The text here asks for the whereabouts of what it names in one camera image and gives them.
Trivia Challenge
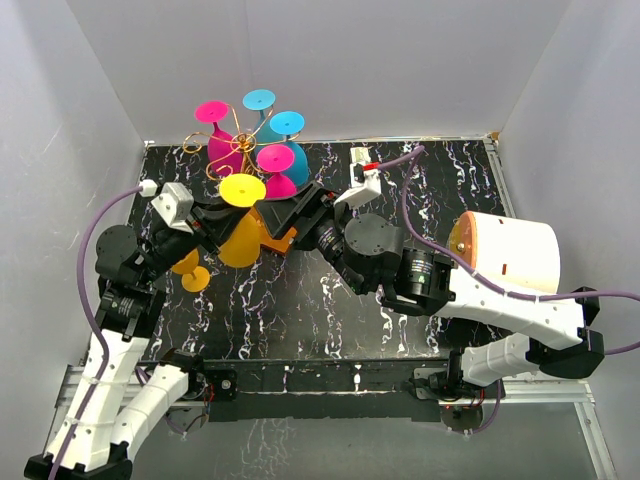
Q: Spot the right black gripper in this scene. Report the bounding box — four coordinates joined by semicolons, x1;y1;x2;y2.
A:
257;183;372;297

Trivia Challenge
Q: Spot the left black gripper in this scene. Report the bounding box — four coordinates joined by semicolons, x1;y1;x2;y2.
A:
140;193;250;283

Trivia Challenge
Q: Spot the orange wine glass front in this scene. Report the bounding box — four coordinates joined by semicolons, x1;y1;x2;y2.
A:
217;173;268;268

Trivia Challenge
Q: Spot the orange wine glass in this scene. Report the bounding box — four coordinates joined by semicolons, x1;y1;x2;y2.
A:
217;173;268;268
171;249;210;293

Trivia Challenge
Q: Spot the pink wine glass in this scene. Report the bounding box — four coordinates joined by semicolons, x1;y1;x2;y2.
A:
194;101;243;177
257;144;297;199

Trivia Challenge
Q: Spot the blue wine glass front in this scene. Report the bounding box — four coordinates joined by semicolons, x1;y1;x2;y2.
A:
270;111;309;187

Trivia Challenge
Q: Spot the blue wine glass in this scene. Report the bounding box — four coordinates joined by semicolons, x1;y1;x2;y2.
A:
243;89;281;144
270;111;309;187

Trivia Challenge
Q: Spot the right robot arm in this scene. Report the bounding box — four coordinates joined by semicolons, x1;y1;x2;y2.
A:
255;182;605;400

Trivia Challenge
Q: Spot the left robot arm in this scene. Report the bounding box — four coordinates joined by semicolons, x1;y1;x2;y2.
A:
24;200;248;479

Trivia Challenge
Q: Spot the small white box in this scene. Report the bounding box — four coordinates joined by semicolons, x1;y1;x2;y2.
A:
350;147;371;166

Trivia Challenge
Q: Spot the white bucket orange lid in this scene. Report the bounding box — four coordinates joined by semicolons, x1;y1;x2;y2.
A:
447;211;561;294

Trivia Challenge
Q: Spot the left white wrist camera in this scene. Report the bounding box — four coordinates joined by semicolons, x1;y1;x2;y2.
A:
139;179;194;233

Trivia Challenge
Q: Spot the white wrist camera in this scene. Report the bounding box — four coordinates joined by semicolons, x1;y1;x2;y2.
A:
335;162;381;209
139;179;194;233

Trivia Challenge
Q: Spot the gold wire glass rack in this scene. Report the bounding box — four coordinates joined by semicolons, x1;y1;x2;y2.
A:
206;103;285;181

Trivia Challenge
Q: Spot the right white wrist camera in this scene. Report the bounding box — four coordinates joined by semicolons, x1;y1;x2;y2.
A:
335;162;381;209

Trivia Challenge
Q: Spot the black front mounting rail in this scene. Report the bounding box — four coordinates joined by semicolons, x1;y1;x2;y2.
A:
204;358;446;423

